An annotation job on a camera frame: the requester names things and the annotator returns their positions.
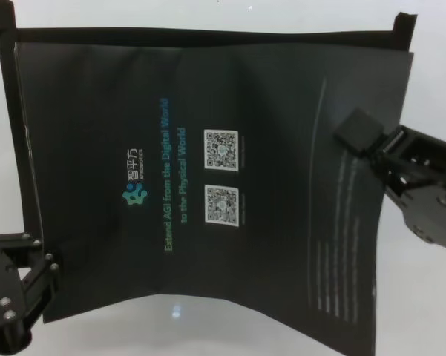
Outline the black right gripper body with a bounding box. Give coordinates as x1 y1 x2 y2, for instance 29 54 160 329
374 125 446 220

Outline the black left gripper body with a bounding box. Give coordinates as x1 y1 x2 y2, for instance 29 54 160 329
0 232 34 353

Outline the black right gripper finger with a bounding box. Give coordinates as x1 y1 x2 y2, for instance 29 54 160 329
333 107 407 164
384 185 446 257

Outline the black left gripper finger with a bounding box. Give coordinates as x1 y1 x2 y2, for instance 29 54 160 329
22 244 64 331

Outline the black printed tote bag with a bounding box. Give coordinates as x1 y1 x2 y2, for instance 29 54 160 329
13 39 416 356

